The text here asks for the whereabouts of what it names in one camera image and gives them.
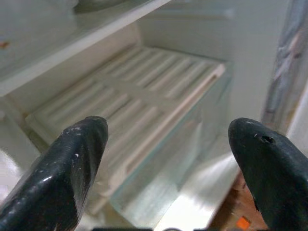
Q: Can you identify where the brown orange package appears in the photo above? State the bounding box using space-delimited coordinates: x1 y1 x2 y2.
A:
216 172 268 231

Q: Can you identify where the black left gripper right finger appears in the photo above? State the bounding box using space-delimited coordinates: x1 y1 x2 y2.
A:
227 117 308 231

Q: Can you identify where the white fridge interior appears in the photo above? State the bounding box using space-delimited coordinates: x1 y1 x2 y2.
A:
0 0 308 231

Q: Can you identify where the glass fridge shelf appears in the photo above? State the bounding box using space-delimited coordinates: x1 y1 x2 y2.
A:
105 61 238 231

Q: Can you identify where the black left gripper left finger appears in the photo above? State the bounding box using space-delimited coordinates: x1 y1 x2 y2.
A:
0 116 109 231

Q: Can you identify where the white fridge shelf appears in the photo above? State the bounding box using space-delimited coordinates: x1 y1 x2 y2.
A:
0 0 174 97

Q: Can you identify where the white ribbed fridge tray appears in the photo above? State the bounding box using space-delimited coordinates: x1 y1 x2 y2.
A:
25 46 226 215

